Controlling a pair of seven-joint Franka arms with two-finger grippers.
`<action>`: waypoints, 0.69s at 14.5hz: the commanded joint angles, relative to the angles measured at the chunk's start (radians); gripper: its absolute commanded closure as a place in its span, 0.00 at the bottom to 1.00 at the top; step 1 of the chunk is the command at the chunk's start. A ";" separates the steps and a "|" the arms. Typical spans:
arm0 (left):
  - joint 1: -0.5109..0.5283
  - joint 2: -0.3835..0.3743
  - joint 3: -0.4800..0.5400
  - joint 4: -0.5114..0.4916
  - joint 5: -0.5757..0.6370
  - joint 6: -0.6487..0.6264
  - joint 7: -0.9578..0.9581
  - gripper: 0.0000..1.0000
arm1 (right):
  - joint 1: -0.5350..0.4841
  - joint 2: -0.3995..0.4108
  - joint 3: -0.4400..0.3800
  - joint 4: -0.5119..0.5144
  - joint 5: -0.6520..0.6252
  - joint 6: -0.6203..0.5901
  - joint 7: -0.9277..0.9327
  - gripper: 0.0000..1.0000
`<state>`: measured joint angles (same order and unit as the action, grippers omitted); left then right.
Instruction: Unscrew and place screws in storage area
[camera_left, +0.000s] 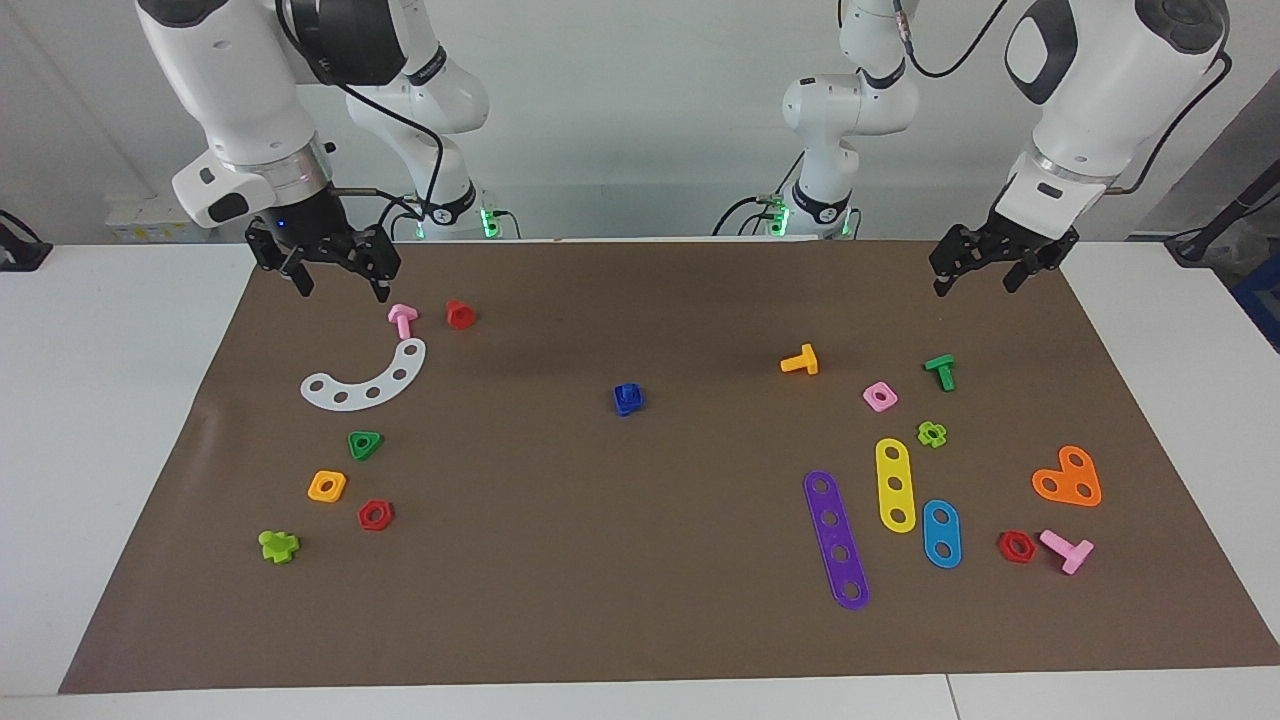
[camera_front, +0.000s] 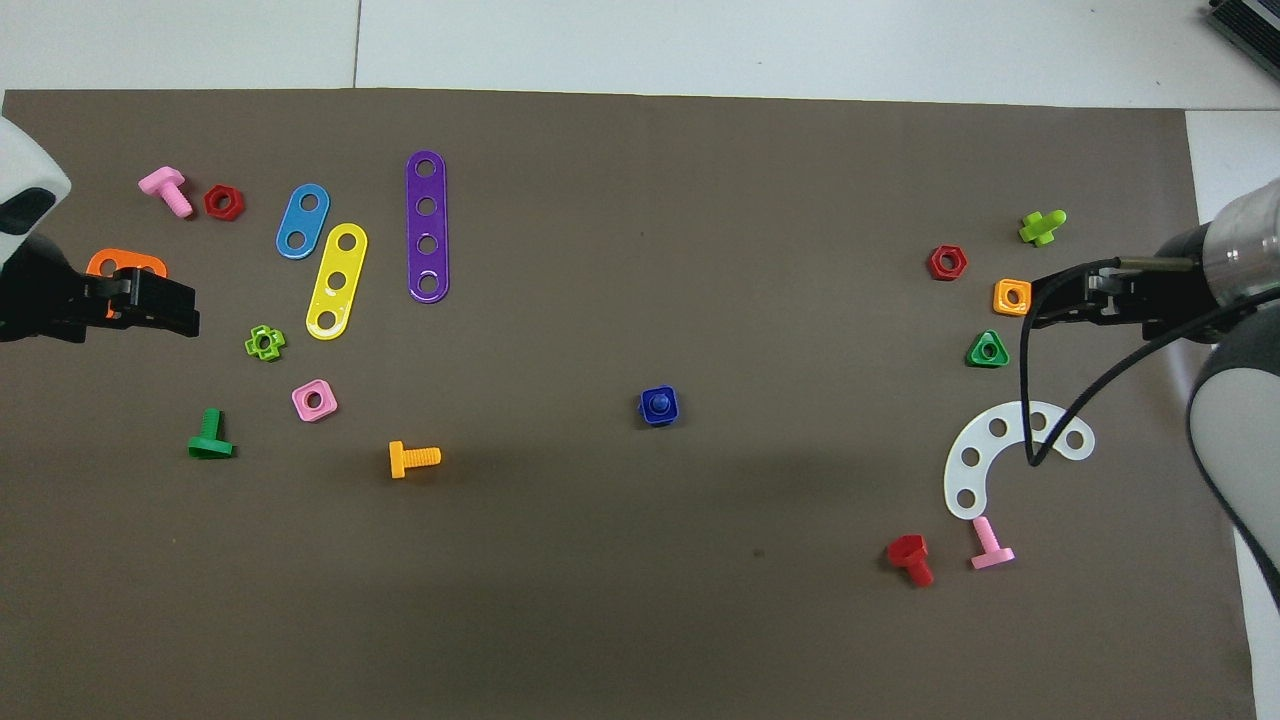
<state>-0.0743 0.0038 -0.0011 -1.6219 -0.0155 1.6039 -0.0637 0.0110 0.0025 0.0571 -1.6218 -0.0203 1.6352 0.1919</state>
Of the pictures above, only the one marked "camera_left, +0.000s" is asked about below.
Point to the blue two-hole strip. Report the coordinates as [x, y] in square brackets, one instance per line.
[941, 534]

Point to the brown table mat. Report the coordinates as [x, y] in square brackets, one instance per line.
[640, 550]

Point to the black stand pole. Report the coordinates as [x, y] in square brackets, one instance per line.
[1225, 215]

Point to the purple four-hole strip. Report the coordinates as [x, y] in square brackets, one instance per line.
[834, 535]

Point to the white power strip box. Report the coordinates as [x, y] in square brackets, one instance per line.
[150, 228]

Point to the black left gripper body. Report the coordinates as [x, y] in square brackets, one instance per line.
[1000, 238]

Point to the pink square plastic nut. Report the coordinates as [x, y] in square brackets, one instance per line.
[890, 402]

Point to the white curved perforated strip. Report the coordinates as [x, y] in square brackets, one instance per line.
[356, 396]

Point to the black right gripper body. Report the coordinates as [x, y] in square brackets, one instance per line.
[310, 225]

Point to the blue crate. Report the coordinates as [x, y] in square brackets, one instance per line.
[1262, 300]

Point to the pink plastic screw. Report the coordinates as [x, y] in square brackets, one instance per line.
[1070, 552]
[403, 320]

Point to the orange square plastic nut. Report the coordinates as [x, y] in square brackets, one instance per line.
[326, 498]

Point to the black device on table edge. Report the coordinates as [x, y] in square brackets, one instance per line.
[20, 255]

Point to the lime cross-shaped plastic screw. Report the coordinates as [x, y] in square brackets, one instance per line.
[278, 547]

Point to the blue triangular-head plastic screw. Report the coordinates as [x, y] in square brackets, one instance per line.
[627, 392]

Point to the yellow three-hole strip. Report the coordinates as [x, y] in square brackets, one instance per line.
[893, 470]

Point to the red plastic screw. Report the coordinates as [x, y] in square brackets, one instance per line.
[460, 316]

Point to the green plastic screw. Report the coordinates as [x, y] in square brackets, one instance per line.
[941, 368]

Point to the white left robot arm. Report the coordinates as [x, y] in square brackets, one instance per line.
[1100, 90]

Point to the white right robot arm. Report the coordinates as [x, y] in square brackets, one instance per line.
[240, 90]

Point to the lime flower-shaped plastic nut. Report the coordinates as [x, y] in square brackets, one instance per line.
[940, 438]

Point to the orange plastic screw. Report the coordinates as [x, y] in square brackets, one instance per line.
[805, 362]

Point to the orange heart-shaped plate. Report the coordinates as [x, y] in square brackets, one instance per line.
[1068, 480]

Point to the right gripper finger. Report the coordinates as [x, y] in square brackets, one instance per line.
[300, 275]
[381, 278]

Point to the red hexagonal plastic nut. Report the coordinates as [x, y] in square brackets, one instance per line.
[375, 526]
[1017, 558]

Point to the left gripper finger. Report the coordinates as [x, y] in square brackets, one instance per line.
[945, 278]
[1020, 273]

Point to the green triangular plastic nut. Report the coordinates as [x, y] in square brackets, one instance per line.
[355, 452]

